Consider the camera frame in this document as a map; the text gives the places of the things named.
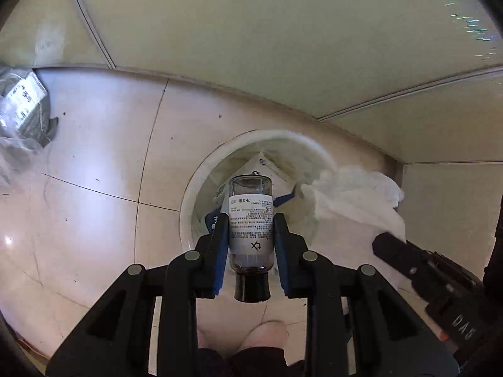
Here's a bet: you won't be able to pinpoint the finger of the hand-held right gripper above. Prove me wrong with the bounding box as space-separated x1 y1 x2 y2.
371 232 437 283

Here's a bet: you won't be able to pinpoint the white tissue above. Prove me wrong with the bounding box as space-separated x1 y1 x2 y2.
301 166 407 244

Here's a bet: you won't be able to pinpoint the dark shorts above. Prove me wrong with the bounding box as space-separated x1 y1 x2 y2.
196 346 307 377

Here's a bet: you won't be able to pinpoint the clear plastic bag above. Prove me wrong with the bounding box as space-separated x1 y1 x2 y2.
0 61 59 185

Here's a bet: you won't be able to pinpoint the person's bare knee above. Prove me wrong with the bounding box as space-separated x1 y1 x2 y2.
196 320 290 360

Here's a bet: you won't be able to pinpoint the glass bottle with white label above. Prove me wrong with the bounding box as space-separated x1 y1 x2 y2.
228 175 274 303

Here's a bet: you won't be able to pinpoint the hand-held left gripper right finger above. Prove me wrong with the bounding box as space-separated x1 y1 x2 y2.
273 213 460 377

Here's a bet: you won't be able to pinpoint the trash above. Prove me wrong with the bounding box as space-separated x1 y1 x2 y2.
214 150 296 213

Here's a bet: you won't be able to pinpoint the white trash bin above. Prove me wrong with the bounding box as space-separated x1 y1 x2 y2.
179 129 339 280

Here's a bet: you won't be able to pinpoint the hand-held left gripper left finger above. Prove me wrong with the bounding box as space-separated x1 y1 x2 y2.
45 214 230 377

